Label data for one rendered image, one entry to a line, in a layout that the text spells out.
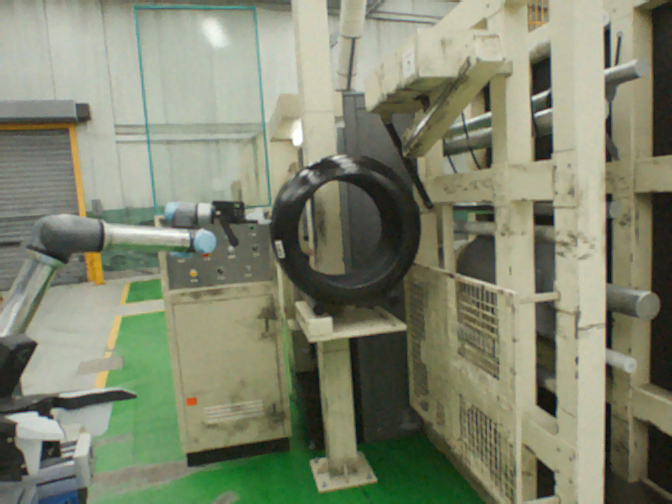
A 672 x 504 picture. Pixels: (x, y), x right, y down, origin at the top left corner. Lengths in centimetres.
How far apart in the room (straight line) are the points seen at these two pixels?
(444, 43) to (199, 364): 178
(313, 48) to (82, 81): 907
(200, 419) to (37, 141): 884
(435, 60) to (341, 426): 157
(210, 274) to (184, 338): 33
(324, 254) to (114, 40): 948
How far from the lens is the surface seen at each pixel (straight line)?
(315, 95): 211
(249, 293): 240
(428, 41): 160
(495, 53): 157
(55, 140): 1083
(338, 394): 224
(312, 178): 168
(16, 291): 160
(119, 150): 1072
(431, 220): 213
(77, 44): 1118
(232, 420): 259
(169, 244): 157
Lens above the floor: 129
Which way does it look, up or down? 7 degrees down
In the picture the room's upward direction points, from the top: 4 degrees counter-clockwise
